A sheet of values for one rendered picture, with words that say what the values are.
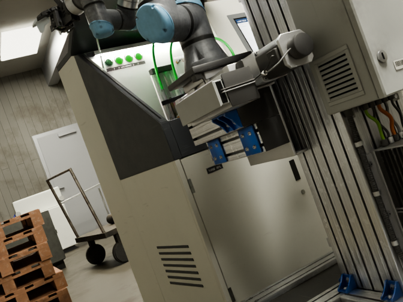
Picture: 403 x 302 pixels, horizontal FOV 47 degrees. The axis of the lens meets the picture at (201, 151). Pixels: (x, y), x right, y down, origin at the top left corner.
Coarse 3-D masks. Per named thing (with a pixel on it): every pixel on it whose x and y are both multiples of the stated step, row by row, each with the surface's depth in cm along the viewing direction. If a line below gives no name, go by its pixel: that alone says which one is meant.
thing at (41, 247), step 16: (0, 224) 361; (32, 224) 372; (0, 240) 359; (16, 240) 363; (32, 240) 409; (0, 256) 357; (16, 256) 359; (32, 256) 430; (48, 256) 368; (0, 272) 399; (32, 272) 428; (48, 272) 368; (0, 288) 401; (16, 288) 358; (32, 288) 362; (48, 288) 395; (64, 288) 371
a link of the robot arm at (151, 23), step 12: (144, 0) 139; (156, 0) 138; (168, 0) 139; (144, 12) 138; (156, 12) 136; (168, 12) 138; (180, 12) 142; (144, 24) 140; (156, 24) 137; (168, 24) 137; (180, 24) 141; (144, 36) 141; (156, 36) 139; (168, 36) 140; (180, 36) 144
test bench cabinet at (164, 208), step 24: (168, 168) 192; (144, 192) 216; (168, 192) 198; (144, 216) 224; (168, 216) 205; (192, 216) 188; (144, 240) 233; (168, 240) 212; (192, 240) 194; (168, 264) 218; (192, 264) 200; (216, 264) 187; (168, 288) 227; (192, 288) 207; (216, 288) 190
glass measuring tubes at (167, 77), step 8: (152, 72) 247; (160, 72) 250; (168, 72) 256; (152, 80) 250; (168, 80) 253; (160, 88) 249; (160, 96) 250; (168, 96) 251; (168, 112) 249; (176, 112) 251; (168, 120) 250
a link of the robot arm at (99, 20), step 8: (88, 8) 157; (96, 8) 157; (104, 8) 159; (88, 16) 158; (96, 16) 157; (104, 16) 158; (112, 16) 161; (120, 16) 164; (96, 24) 157; (104, 24) 157; (112, 24) 161; (120, 24) 164; (96, 32) 158; (104, 32) 158; (112, 32) 161
